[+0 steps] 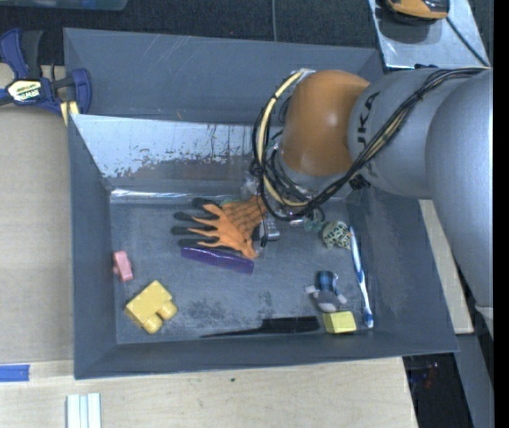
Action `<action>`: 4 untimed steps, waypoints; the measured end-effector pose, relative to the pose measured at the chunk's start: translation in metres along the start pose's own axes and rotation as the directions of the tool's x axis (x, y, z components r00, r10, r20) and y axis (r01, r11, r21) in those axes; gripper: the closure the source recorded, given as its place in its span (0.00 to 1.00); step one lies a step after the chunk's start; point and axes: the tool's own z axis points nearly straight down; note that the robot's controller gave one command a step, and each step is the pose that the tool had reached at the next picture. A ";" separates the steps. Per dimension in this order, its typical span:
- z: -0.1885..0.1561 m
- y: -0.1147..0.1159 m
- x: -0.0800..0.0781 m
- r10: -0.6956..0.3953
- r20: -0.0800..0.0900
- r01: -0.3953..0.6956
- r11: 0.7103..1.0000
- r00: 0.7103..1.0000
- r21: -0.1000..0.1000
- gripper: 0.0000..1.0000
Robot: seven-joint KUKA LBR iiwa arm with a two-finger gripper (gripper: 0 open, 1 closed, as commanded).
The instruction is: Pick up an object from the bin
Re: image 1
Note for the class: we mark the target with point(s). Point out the black comb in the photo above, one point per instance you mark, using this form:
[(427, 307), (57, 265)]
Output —
[(281, 326)]

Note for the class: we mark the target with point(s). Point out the orange and black glove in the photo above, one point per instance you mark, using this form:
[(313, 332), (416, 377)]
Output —
[(234, 227)]

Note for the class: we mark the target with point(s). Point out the purple comb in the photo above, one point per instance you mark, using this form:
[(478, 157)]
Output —
[(218, 260)]

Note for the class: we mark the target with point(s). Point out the grey and blue toy animal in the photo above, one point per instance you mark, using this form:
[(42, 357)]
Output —
[(326, 294)]

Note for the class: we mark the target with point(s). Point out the green and yellow patterned ball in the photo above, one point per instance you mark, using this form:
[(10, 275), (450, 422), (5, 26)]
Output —
[(337, 234)]

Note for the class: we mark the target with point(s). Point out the grey metal bin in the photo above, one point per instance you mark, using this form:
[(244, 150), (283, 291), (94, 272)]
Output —
[(191, 74)]

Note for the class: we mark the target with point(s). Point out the yellow small sponge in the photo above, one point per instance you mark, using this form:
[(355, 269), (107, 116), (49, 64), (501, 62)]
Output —
[(339, 322)]

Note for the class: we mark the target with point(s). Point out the pink small block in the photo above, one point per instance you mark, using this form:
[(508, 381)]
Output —
[(122, 265)]

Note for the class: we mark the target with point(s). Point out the yellow toy building block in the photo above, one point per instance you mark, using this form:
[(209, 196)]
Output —
[(149, 305)]

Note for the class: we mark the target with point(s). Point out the blue and white toothbrush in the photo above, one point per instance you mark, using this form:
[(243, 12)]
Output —
[(361, 279)]

